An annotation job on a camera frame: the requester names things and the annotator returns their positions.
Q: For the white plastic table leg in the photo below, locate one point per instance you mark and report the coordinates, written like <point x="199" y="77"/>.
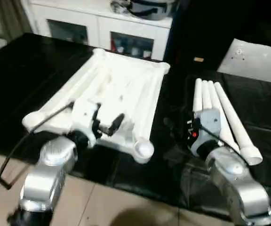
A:
<point x="197" y="94"/>
<point x="234" y="120"/>
<point x="214" y="96"/>
<point x="206" y="96"/>

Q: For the black work mat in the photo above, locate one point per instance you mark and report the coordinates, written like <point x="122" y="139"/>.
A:
<point x="140" y="179"/>

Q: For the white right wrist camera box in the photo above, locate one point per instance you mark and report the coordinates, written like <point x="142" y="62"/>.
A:
<point x="210" y="125"/>

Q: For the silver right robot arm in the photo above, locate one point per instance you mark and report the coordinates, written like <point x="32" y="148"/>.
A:
<point x="236" y="183"/>

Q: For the white cabinet with glass doors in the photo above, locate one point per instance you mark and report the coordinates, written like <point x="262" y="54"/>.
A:
<point x="79" y="21"/>

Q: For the small tan label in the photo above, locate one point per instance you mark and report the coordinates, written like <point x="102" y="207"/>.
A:
<point x="199" y="60"/>

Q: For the white plastic table top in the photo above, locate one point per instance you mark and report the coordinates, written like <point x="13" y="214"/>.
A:
<point x="121" y="89"/>

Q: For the white plastic bag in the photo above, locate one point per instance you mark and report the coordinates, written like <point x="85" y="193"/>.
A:
<point x="258" y="63"/>

